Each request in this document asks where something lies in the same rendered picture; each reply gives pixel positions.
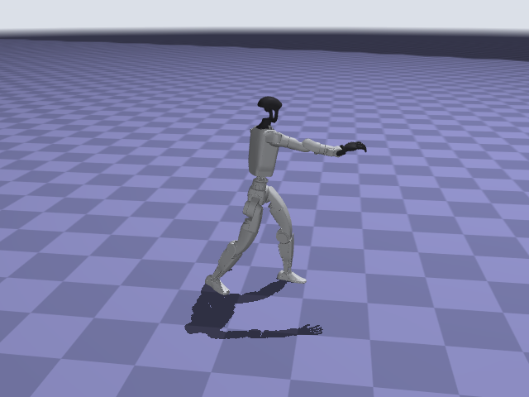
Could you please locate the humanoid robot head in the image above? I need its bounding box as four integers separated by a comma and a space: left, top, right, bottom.
256, 97, 282, 130

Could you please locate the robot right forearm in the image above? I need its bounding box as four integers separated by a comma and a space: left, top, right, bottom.
303, 139, 342, 157

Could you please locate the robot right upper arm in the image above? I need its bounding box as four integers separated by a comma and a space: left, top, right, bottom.
265, 132, 310, 152

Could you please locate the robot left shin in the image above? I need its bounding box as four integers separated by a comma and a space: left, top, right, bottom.
279, 235, 294, 275

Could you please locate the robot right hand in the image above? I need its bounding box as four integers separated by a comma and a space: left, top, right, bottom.
336, 141, 366, 156

